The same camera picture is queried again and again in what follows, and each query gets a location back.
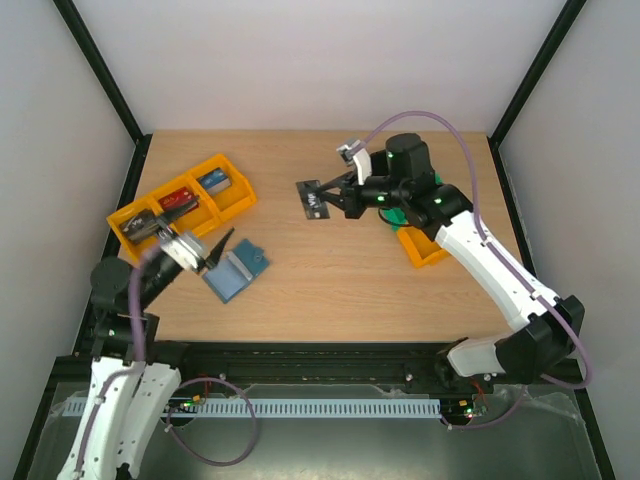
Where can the white slotted cable duct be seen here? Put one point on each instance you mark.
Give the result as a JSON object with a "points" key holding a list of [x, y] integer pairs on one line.
{"points": [[403, 408]]}

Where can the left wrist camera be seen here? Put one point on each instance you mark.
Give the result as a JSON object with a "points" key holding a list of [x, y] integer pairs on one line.
{"points": [[185, 249]]}

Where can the blue cards stack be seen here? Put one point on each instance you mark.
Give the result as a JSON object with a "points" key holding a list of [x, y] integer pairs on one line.
{"points": [[214, 181]]}

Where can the black frame post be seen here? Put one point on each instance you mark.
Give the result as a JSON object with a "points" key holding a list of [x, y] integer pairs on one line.
{"points": [[562, 25], [81, 34]]}

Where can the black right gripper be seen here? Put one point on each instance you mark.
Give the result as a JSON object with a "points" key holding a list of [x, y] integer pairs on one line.
{"points": [[351, 195]]}

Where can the orange storage bin right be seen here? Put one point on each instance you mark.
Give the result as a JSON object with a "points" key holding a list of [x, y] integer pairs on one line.
{"points": [[420, 249]]}

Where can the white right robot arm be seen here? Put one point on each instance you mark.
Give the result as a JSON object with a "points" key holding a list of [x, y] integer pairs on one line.
{"points": [[544, 326]]}

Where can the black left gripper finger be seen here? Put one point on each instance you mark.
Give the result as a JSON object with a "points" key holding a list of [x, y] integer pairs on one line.
{"points": [[167, 218], [215, 255]]}

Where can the blue card holder wallet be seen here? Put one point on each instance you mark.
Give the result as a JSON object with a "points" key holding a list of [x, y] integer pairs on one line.
{"points": [[237, 270]]}

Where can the black VIP cards stack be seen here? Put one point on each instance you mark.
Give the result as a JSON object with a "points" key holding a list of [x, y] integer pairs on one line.
{"points": [[140, 227]]}

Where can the orange triple bin left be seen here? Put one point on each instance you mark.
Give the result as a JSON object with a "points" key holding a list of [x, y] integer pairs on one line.
{"points": [[212, 212]]}

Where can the green storage bin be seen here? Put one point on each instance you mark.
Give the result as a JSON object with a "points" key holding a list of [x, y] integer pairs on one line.
{"points": [[395, 216]]}

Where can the black frame post left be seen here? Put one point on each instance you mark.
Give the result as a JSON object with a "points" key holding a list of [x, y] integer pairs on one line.
{"points": [[81, 34]]}

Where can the black frame post right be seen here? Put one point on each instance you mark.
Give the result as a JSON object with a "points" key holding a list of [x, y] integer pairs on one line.
{"points": [[562, 25]]}

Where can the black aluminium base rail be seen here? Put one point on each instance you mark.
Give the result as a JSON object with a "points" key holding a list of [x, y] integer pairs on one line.
{"points": [[412, 367]]}

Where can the red cards stack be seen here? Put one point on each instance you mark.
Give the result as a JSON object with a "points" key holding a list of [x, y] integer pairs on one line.
{"points": [[176, 198]]}

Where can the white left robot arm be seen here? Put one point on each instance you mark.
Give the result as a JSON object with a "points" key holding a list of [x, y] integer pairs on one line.
{"points": [[128, 386]]}

